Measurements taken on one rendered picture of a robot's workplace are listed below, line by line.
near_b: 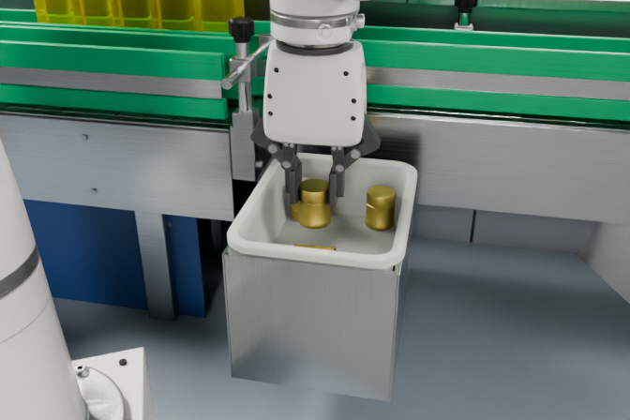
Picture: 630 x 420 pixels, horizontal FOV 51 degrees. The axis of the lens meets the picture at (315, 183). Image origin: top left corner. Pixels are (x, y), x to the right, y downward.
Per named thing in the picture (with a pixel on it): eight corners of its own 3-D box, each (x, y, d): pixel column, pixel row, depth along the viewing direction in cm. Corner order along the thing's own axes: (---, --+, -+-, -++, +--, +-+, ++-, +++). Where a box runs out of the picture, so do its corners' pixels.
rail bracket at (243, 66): (281, 97, 86) (279, 0, 80) (243, 146, 71) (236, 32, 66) (260, 96, 87) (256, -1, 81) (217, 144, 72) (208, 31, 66)
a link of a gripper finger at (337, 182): (363, 140, 69) (361, 197, 72) (333, 138, 69) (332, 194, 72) (360, 152, 66) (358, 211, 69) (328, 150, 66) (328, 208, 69)
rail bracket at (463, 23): (472, 81, 95) (482, -14, 89) (472, 96, 89) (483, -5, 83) (443, 79, 96) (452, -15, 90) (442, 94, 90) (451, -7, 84)
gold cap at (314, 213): (328, 230, 70) (328, 194, 68) (295, 227, 71) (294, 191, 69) (333, 214, 73) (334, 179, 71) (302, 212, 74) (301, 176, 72)
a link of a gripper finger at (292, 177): (301, 136, 69) (302, 192, 72) (272, 134, 70) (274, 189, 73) (295, 148, 67) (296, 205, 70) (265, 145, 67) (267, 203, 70)
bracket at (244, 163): (279, 151, 88) (278, 101, 84) (260, 182, 79) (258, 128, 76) (254, 149, 88) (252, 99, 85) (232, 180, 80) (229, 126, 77)
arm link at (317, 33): (367, 1, 65) (367, 31, 66) (280, -2, 66) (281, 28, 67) (359, 20, 57) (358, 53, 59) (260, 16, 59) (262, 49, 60)
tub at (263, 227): (414, 224, 82) (419, 161, 78) (397, 340, 63) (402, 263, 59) (279, 211, 85) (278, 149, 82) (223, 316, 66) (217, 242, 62)
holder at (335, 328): (412, 257, 91) (419, 154, 84) (391, 401, 66) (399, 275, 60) (291, 243, 94) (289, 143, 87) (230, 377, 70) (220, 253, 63)
